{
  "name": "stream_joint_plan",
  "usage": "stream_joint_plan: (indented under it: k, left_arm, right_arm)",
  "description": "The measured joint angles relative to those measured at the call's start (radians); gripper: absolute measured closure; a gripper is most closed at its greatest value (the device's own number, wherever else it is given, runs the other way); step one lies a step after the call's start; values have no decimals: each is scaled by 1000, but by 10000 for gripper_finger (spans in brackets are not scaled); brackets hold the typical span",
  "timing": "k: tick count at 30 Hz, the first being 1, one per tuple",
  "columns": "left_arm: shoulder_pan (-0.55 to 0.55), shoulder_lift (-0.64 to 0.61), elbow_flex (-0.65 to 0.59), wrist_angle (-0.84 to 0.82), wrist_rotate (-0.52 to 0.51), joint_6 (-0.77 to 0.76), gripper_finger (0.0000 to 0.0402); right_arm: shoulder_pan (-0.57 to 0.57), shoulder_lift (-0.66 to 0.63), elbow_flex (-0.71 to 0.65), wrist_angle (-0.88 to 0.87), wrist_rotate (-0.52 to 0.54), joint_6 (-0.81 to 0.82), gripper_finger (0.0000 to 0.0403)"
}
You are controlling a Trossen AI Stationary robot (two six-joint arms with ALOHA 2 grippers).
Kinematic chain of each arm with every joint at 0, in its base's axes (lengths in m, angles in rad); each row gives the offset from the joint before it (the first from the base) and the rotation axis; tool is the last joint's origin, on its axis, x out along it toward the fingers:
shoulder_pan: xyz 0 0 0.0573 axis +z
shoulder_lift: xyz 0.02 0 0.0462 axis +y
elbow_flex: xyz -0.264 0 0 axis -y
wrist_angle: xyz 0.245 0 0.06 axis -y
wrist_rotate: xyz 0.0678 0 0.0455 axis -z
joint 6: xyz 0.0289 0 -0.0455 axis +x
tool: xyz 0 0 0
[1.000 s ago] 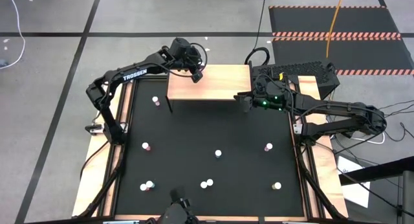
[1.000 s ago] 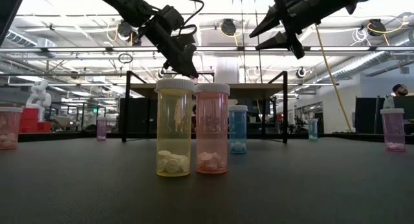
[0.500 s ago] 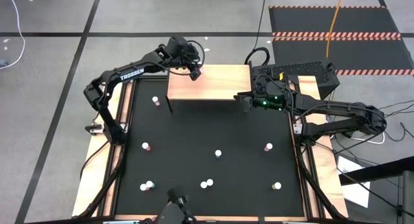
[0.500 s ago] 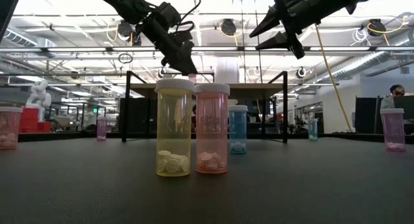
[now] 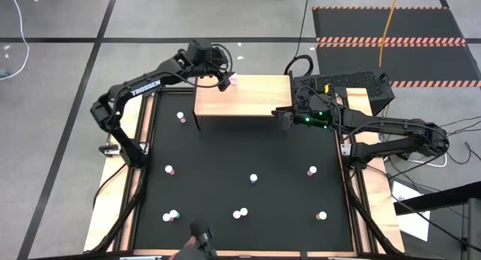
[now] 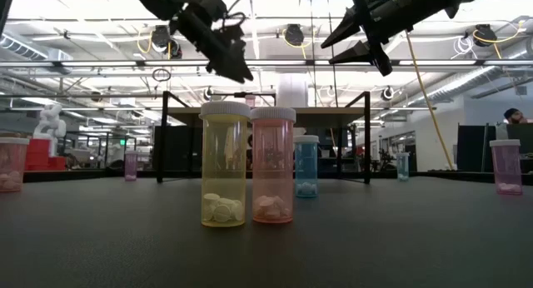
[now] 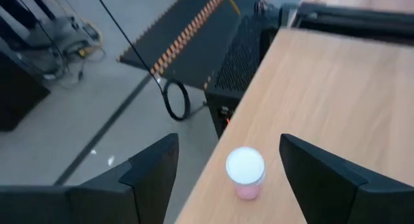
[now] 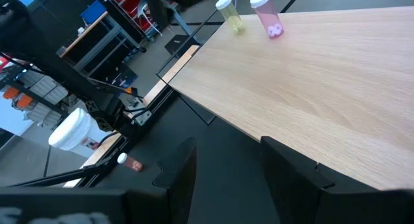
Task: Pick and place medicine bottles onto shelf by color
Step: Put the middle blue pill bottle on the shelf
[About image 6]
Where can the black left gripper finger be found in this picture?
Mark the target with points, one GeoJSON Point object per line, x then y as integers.
{"type": "Point", "coordinates": [220, 65]}
{"type": "Point", "coordinates": [239, 61]}

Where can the black office partition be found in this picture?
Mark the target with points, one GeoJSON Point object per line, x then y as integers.
{"type": "Point", "coordinates": [472, 148]}

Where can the wooden shelf black legs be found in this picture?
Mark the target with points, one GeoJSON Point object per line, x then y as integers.
{"type": "Point", "coordinates": [325, 117]}

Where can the red boxes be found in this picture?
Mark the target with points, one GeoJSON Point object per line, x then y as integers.
{"type": "Point", "coordinates": [39, 155]}

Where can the red medicine bottle white cap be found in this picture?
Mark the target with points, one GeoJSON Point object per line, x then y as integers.
{"type": "Point", "coordinates": [12, 163]}
{"type": "Point", "coordinates": [272, 175]}

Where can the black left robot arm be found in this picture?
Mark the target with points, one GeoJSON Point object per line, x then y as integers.
{"type": "Point", "coordinates": [158, 1]}

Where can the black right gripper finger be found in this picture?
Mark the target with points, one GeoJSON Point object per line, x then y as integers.
{"type": "Point", "coordinates": [356, 53]}
{"type": "Point", "coordinates": [345, 32]}

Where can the yellow medicine bottle white cap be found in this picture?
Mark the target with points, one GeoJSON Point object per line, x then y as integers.
{"type": "Point", "coordinates": [225, 175]}

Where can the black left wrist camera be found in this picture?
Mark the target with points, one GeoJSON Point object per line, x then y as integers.
{"type": "Point", "coordinates": [212, 5]}

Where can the purple medicine bottle white cap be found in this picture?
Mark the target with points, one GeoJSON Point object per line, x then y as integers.
{"type": "Point", "coordinates": [131, 167]}
{"type": "Point", "coordinates": [506, 167]}
{"type": "Point", "coordinates": [250, 101]}

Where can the silver ventilation duct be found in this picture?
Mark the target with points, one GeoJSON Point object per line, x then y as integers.
{"type": "Point", "coordinates": [25, 48]}
{"type": "Point", "coordinates": [470, 84]}

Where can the blue medicine bottle white cap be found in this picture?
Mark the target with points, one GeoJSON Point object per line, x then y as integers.
{"type": "Point", "coordinates": [307, 171]}
{"type": "Point", "coordinates": [402, 167]}

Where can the white humanoid figure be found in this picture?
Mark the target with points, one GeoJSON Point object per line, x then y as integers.
{"type": "Point", "coordinates": [50, 121]}

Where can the person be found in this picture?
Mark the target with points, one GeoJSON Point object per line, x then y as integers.
{"type": "Point", "coordinates": [514, 115]}

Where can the black table mat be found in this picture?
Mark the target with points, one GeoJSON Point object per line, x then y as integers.
{"type": "Point", "coordinates": [375, 246]}

